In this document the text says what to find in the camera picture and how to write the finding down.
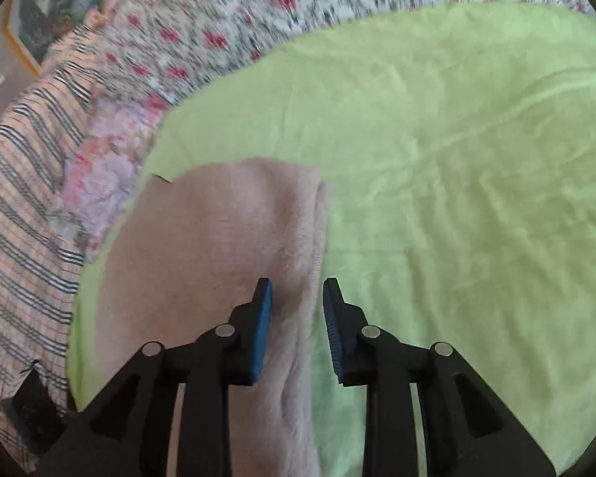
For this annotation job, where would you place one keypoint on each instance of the plaid blanket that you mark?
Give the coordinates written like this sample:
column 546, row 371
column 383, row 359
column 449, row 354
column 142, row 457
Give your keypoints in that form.
column 25, row 233

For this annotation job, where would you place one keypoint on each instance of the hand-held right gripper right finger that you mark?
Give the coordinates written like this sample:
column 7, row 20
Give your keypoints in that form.
column 333, row 333

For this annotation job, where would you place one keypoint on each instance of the pastel floral cloth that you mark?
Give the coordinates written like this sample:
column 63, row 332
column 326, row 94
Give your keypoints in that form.
column 107, row 169

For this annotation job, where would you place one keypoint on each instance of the green bed sheet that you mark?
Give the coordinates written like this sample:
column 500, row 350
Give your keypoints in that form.
column 452, row 184

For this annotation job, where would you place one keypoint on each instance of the red floral quilt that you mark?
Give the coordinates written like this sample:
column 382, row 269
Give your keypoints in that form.
column 238, row 25

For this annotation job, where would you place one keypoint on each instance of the framed landscape painting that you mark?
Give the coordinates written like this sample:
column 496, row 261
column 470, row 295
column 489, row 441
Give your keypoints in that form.
column 54, row 5

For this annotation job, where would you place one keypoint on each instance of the beige knitted sweater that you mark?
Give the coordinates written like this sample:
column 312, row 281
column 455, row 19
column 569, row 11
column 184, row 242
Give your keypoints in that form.
column 213, row 238

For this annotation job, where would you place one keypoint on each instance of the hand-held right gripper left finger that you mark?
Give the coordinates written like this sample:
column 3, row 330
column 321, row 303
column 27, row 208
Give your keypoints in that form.
column 262, row 328

